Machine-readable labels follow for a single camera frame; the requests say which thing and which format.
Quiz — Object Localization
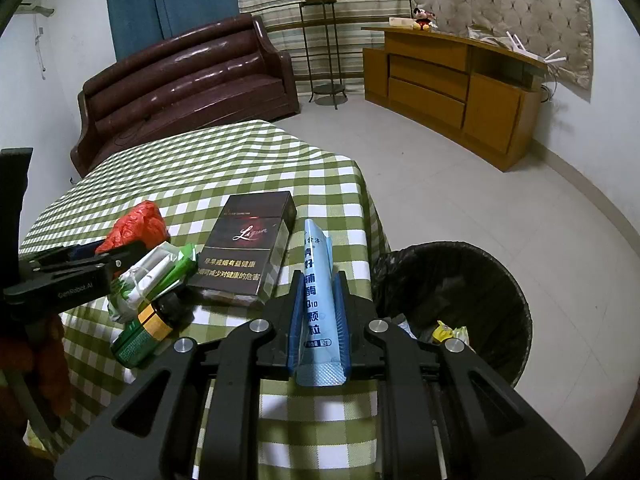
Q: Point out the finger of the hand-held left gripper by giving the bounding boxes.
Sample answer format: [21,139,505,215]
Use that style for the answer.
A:
[30,242,108,264]
[20,241,147,275]

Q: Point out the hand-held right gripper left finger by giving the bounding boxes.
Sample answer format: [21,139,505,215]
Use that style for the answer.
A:
[52,270,306,480]

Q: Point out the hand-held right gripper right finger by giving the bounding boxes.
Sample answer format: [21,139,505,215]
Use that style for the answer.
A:
[332,270,586,480]

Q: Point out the light blue sachet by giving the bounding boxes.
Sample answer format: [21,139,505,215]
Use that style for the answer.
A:
[294,218,347,388]

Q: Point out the green white packet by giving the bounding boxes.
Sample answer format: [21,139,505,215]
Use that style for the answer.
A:
[107,241,198,325]

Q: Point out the yellow wrapper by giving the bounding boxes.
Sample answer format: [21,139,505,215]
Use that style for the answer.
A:
[431,320,471,345]

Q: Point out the black bin with bag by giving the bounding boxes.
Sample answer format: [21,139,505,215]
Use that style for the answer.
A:
[371,241,533,388]

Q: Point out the person's left forearm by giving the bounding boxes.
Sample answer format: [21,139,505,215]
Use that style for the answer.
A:
[0,317,73,418]

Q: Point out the red plastic bag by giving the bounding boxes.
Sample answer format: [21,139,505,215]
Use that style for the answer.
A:
[95,200,171,256]

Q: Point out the black cigarette box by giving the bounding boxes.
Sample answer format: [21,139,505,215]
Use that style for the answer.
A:
[187,191,297,308]

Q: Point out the green yellow small bottle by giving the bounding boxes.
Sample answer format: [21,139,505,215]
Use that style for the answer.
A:
[110,292,193,367]

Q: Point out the green checkered tablecloth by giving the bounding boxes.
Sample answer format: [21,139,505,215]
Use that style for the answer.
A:
[17,119,393,480]

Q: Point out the brown leather sofa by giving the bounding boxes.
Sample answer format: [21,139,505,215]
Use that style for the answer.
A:
[70,12,301,178]

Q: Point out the black metal plant stand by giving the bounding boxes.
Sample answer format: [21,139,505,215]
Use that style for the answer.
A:
[298,0,349,110]

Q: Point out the wooden cabinet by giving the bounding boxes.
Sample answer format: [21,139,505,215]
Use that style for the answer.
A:
[361,26,550,172]

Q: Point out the blue curtain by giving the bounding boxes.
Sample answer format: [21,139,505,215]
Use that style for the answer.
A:
[104,0,240,61]

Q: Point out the mouse plush toy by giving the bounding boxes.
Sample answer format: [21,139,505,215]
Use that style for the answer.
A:
[411,6,437,32]

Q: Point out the striped curtain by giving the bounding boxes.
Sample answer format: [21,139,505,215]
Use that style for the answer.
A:
[232,0,413,96]

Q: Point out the white router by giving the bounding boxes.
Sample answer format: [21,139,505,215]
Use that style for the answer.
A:
[502,31,563,68]

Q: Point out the beige diamond-pattern curtain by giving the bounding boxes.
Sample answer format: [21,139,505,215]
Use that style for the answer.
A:
[406,0,596,92]

